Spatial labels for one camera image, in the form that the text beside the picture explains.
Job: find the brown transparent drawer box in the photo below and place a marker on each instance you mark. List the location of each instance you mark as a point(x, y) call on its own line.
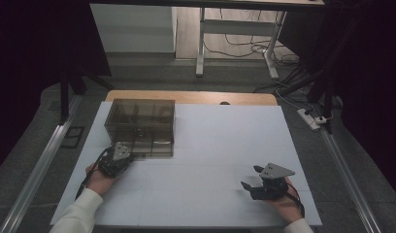
point(139, 123)

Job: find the wooden table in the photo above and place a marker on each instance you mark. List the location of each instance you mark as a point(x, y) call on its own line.
point(186, 97)

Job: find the white table mat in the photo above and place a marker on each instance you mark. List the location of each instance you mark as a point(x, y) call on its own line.
point(202, 168)

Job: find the aluminium floor rail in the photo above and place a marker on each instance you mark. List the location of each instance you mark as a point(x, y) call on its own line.
point(40, 168)
point(345, 174)

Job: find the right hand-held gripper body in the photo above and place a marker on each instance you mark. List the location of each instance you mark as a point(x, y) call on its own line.
point(269, 189)

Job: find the white plug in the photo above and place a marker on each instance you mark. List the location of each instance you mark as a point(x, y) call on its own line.
point(321, 120)

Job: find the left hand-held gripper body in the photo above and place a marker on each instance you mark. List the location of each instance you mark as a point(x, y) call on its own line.
point(116, 161)

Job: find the person's right hand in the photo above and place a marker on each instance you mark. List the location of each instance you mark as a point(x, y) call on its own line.
point(285, 207)

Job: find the white-legged desk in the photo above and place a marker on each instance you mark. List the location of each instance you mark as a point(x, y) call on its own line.
point(238, 27)

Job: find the white cabinet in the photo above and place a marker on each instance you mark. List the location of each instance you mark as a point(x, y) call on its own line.
point(134, 29)

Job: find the black floor frame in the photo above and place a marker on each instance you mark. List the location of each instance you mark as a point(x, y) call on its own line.
point(73, 142)

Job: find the black table grommet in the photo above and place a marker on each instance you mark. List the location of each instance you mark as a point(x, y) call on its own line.
point(224, 103)

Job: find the black curtain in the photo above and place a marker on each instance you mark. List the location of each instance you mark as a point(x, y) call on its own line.
point(31, 64)
point(367, 81)

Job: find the white power strip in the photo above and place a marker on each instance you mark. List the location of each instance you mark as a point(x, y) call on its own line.
point(307, 119)

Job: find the person's left hand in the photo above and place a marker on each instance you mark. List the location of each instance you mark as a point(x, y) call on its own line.
point(97, 183)

